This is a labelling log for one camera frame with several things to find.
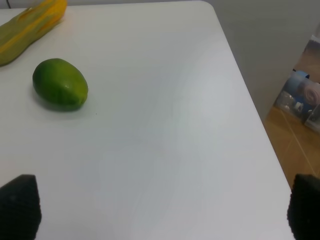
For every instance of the clear plastic storage box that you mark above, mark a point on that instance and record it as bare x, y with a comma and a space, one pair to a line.
300, 95

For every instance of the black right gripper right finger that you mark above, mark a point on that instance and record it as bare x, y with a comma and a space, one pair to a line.
303, 212

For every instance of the green lime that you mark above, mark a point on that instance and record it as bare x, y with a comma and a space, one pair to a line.
60, 84

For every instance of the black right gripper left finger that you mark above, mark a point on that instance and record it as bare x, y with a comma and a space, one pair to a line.
20, 209

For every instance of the yellow green corn cob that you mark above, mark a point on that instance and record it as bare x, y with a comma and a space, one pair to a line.
29, 26

